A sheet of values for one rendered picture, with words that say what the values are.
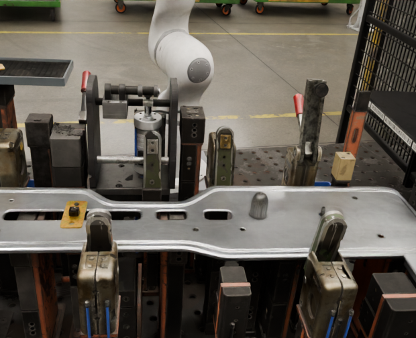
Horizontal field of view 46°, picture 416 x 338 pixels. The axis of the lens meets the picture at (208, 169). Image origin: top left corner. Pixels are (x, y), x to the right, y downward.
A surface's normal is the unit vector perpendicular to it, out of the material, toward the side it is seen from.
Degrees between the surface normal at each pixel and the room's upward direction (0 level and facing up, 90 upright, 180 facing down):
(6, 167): 90
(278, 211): 0
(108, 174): 0
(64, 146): 90
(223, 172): 78
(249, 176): 0
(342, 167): 90
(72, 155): 90
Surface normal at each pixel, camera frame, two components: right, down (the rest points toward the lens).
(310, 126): 0.11, 0.35
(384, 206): 0.07, -0.87
